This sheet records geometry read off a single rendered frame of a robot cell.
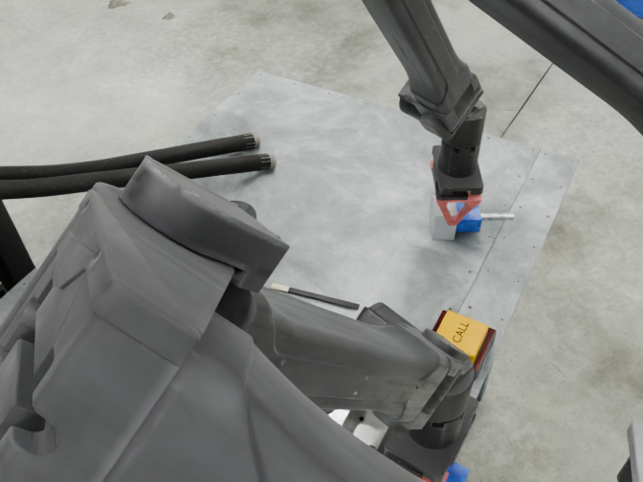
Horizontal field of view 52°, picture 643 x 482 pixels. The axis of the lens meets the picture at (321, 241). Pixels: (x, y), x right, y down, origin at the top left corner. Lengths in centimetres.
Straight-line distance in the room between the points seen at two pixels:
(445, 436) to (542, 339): 135
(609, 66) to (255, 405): 41
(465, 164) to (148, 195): 79
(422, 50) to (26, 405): 62
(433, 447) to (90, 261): 57
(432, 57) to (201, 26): 280
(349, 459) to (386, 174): 105
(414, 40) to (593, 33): 25
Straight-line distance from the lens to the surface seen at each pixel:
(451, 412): 65
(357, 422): 81
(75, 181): 111
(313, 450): 16
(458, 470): 82
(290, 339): 30
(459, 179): 100
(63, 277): 19
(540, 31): 51
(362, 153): 125
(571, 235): 234
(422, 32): 72
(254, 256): 25
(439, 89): 81
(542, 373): 196
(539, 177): 125
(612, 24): 52
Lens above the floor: 157
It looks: 45 degrees down
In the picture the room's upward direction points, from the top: 2 degrees counter-clockwise
